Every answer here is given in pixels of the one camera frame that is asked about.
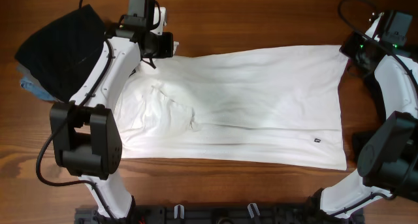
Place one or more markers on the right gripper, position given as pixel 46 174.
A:
pixel 350 47

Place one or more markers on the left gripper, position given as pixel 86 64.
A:
pixel 167 49

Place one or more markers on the white t-shirt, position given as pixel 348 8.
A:
pixel 272 105

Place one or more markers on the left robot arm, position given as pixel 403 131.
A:
pixel 84 135

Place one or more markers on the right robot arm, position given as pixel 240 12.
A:
pixel 386 158

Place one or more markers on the black garment on right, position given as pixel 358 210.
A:
pixel 361 112

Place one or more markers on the folded black garment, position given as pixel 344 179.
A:
pixel 62 54

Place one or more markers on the folded grey garment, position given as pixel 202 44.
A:
pixel 26 72

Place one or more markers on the folded light blue garment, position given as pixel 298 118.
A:
pixel 33 86

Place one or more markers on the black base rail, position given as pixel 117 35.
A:
pixel 278 214

